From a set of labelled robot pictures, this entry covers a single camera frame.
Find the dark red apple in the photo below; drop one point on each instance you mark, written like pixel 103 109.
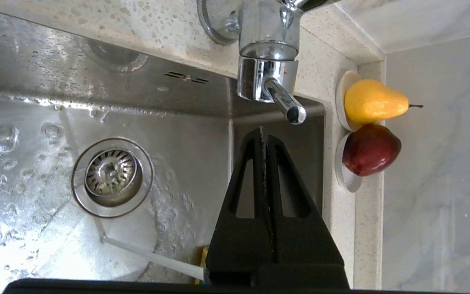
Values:
pixel 369 151

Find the round metal drain strainer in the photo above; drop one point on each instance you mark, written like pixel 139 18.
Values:
pixel 111 176

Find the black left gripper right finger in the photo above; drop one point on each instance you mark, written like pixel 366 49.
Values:
pixel 304 249

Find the yellow green sponge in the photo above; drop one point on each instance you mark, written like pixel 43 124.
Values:
pixel 200 263

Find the yellow pear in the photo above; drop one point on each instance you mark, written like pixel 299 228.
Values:
pixel 371 102

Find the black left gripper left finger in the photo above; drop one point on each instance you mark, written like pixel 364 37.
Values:
pixel 239 249

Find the running water stream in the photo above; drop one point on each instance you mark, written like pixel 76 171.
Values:
pixel 157 258

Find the small white dish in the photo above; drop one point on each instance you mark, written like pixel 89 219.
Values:
pixel 351 181

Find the stainless steel sink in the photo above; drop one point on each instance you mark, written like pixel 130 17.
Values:
pixel 35 122

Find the chrome faucet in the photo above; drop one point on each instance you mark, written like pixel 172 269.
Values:
pixel 267 49

